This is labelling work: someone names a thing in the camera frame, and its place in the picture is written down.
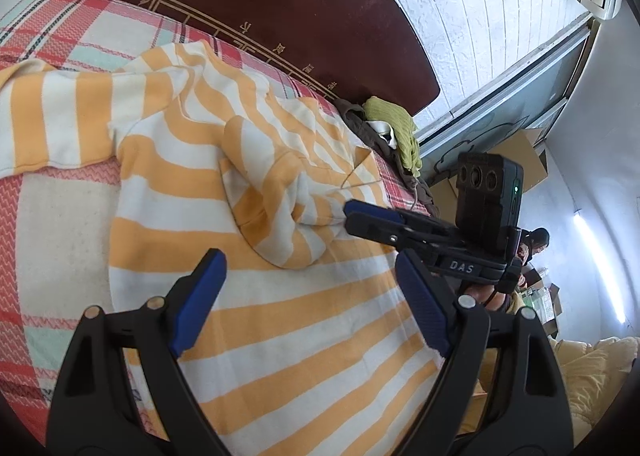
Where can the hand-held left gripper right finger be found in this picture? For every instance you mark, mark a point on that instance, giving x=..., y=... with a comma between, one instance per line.
x=425, y=308

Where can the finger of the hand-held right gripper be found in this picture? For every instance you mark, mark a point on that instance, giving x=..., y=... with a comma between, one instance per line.
x=390, y=233
x=370, y=208

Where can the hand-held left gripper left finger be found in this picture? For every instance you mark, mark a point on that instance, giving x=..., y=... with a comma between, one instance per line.
x=197, y=303

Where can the orange white striped shirt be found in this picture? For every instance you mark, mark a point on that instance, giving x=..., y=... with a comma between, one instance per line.
x=300, y=361

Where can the person's right hand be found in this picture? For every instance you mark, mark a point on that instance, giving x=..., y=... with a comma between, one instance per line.
x=480, y=297

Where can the dark brown garment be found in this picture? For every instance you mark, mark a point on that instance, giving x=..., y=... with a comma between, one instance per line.
x=372, y=140

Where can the green cloth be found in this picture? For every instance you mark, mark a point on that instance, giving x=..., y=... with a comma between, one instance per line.
x=395, y=123

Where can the glass door with cartoon drawing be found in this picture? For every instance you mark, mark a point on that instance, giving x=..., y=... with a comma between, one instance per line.
x=500, y=100

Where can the small cardboard box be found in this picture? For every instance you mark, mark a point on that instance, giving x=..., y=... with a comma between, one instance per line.
x=542, y=306

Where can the white light tube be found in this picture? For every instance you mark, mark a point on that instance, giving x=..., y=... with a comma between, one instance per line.
x=600, y=266

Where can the red plaid bed sheet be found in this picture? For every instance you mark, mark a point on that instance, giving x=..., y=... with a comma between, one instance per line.
x=50, y=261

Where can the dark brown headboard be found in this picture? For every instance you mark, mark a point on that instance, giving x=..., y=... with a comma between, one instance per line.
x=275, y=10

